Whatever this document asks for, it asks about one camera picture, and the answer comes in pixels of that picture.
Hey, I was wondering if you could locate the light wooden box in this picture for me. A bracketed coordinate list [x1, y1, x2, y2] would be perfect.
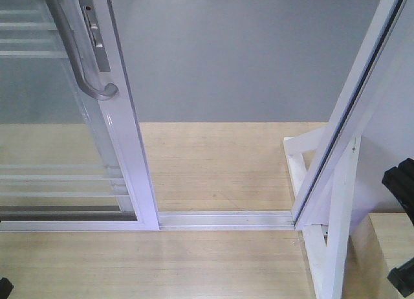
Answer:
[342, 213, 413, 298]

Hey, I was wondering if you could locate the grey metal door handle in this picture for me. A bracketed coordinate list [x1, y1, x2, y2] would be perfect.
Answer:
[45, 0, 118, 101]

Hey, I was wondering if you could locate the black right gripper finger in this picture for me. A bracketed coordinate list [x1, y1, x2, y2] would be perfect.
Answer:
[382, 158, 413, 223]
[387, 258, 413, 298]

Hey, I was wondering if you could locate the white door frame post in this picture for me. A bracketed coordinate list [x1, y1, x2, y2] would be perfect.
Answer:
[292, 0, 413, 230]

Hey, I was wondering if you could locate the white wooden support brace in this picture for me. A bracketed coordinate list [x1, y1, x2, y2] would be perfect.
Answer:
[283, 126, 360, 298]

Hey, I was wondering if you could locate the metal door lock plate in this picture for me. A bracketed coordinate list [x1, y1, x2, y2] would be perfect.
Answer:
[82, 5, 111, 72]

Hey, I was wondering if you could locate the aluminium floor track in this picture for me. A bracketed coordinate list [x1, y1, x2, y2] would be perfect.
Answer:
[158, 211, 294, 231]

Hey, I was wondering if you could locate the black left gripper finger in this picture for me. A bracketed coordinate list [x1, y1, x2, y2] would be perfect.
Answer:
[0, 277, 14, 299]

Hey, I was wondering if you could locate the white framed sliding glass door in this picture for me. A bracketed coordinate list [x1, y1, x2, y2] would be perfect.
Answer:
[1, 0, 159, 232]

